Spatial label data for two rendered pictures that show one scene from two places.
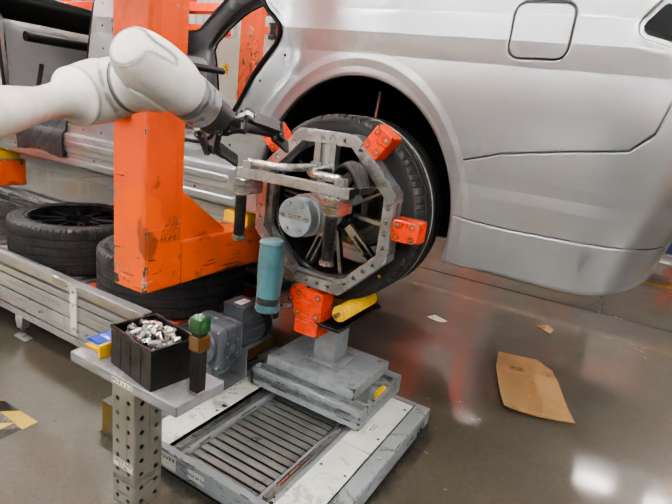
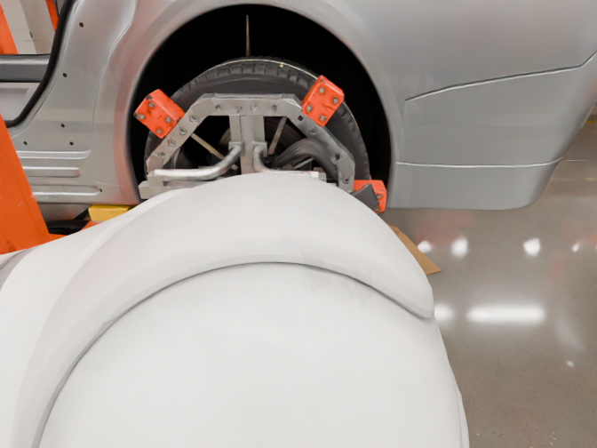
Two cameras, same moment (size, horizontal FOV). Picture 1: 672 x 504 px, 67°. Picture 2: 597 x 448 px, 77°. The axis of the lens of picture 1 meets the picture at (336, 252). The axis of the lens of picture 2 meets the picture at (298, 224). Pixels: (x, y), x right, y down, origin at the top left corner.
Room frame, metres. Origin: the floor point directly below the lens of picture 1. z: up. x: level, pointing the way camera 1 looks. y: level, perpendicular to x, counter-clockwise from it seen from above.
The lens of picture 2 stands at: (0.83, 0.38, 1.31)
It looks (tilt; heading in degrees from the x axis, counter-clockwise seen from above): 31 degrees down; 332
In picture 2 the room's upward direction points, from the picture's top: straight up
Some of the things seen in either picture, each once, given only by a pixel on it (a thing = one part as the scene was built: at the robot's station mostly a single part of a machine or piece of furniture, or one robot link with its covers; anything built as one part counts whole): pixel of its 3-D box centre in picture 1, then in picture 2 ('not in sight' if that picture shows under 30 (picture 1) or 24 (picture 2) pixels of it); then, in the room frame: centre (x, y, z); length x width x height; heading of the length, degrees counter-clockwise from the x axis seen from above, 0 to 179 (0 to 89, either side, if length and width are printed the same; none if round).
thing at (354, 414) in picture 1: (327, 378); not in sight; (1.86, -0.03, 0.13); 0.50 x 0.36 x 0.10; 61
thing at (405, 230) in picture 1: (408, 230); (367, 196); (1.57, -0.22, 0.85); 0.09 x 0.08 x 0.07; 61
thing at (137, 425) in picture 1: (137, 435); not in sight; (1.27, 0.51, 0.21); 0.10 x 0.10 x 0.42; 61
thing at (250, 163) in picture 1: (283, 155); (198, 148); (1.66, 0.20, 1.03); 0.19 x 0.18 x 0.11; 151
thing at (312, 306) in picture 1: (318, 307); not in sight; (1.75, 0.04, 0.48); 0.16 x 0.12 x 0.17; 151
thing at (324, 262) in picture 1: (328, 239); not in sight; (1.43, 0.02, 0.83); 0.04 x 0.04 x 0.16
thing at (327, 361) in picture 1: (332, 336); not in sight; (1.86, -0.02, 0.32); 0.40 x 0.30 x 0.28; 61
